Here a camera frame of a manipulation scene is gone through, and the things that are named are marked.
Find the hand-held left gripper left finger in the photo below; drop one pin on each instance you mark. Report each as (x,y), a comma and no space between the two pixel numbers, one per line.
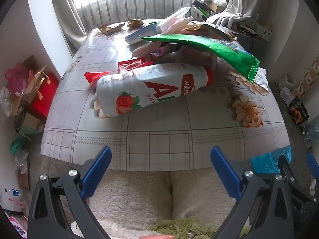
(96,171)

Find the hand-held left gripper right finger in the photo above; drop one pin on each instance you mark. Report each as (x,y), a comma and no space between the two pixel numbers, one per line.
(225,171)

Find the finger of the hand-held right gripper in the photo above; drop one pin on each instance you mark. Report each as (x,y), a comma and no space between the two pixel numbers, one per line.
(312,164)
(285,165)

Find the blue mesh wastebasket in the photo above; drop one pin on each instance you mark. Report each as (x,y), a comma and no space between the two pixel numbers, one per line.
(268,160)

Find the white strawberry drink bottle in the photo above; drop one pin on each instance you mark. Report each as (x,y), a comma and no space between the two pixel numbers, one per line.
(149,87)

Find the green foil snack bag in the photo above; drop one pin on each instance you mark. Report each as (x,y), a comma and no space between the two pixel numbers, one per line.
(219,48)

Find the blue medicine box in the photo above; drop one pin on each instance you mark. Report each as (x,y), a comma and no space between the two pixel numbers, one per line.
(142,33)

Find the cream fleece pants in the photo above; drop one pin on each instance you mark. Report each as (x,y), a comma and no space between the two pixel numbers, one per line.
(139,199)

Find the orange item on dark mat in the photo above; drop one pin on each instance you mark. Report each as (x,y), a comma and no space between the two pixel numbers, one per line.
(297,109)

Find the green fleece garment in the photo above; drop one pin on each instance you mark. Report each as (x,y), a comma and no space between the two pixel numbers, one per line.
(184,226)

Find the crumpled white paper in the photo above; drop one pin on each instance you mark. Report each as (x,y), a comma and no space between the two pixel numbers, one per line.
(261,78)

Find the red gift bag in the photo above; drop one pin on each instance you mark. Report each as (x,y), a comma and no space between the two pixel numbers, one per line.
(43,97)

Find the brown paper bag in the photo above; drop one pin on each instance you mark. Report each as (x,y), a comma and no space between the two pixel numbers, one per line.
(27,89)

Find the red foil wrapper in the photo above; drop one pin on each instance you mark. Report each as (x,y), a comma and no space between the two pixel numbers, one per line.
(129,67)

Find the pink plastic bag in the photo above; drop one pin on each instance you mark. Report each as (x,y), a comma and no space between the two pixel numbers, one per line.
(17,77)

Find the white power strip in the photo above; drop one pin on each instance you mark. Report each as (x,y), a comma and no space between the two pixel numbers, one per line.
(263,31)

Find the purple candy wrapper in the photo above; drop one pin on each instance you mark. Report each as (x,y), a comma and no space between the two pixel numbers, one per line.
(163,49)

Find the brown snack bag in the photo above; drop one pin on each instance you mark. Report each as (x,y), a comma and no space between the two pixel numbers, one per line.
(214,29)

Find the orange gold snack packet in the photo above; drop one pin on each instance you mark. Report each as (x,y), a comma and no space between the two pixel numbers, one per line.
(111,28)

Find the grey curtain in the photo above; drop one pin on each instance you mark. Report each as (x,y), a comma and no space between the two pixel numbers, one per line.
(236,2)
(67,22)

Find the crumpled gold snack packet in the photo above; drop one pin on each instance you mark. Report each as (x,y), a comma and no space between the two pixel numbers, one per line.
(135,23)

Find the clear plastic wrapped packet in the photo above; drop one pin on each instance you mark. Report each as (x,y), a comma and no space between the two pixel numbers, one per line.
(174,20)

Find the metal window railing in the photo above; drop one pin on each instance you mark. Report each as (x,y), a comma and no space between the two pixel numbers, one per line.
(139,7)

